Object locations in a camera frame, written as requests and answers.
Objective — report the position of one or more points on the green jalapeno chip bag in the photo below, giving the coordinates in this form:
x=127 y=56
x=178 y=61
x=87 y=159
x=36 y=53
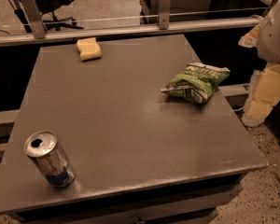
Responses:
x=196 y=83

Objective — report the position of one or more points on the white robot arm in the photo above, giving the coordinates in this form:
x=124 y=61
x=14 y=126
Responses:
x=269 y=36

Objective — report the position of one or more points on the silver blue redbull can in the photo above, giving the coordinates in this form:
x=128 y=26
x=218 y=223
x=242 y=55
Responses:
x=43 y=149

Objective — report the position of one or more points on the grey metal table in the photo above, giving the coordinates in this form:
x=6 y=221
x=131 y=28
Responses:
x=137 y=153

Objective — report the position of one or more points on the yellow sponge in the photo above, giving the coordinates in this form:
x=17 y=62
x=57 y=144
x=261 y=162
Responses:
x=88 y=49

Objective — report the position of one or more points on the black office chair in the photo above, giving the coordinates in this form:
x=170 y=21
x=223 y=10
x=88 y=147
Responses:
x=48 y=7

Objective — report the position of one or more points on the metal guard rail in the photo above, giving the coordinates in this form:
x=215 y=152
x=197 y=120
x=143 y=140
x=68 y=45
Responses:
x=21 y=22

